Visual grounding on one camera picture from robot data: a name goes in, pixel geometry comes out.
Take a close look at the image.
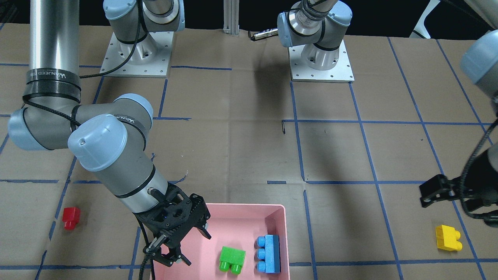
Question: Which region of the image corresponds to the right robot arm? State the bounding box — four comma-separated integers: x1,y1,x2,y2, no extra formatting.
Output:
8,0,210,266

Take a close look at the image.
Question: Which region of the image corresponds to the yellow toy block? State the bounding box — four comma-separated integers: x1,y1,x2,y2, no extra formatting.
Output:
435,225,463,252

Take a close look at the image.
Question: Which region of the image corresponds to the aluminium frame post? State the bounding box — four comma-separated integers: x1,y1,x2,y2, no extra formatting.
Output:
223,0,240,37

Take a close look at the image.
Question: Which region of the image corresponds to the blue toy block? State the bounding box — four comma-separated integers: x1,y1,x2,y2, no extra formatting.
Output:
256,234,281,273

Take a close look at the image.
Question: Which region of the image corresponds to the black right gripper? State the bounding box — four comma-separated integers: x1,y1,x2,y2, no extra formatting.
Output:
136,183,212,267

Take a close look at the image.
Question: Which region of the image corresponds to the red toy block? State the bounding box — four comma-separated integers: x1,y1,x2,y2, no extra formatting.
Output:
62,207,81,231

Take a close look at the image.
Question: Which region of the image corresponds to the pink plastic box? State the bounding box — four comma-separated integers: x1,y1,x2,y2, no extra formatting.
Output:
154,203,290,280

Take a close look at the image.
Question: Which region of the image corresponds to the green toy block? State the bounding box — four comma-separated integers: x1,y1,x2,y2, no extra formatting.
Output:
219,246,246,275

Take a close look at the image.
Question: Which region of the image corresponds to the black corrugated cable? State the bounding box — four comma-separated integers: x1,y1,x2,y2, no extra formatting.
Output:
134,218,154,280

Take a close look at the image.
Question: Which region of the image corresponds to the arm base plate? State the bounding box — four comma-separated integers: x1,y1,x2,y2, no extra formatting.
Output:
288,41,355,83
100,31,175,78

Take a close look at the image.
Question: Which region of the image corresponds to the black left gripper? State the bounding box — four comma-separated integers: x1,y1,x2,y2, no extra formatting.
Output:
419,148,498,228

